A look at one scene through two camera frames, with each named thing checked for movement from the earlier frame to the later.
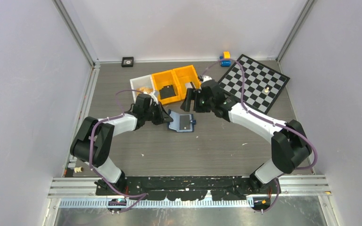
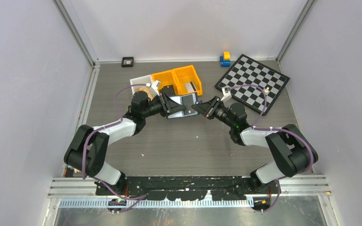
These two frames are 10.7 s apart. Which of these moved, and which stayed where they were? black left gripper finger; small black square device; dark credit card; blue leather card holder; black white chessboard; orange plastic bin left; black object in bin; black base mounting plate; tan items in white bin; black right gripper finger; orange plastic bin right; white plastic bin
Moved: blue leather card holder; black left gripper finger; black right gripper finger; dark credit card
Stayed: small black square device; orange plastic bin left; black object in bin; white plastic bin; tan items in white bin; orange plastic bin right; black white chessboard; black base mounting plate
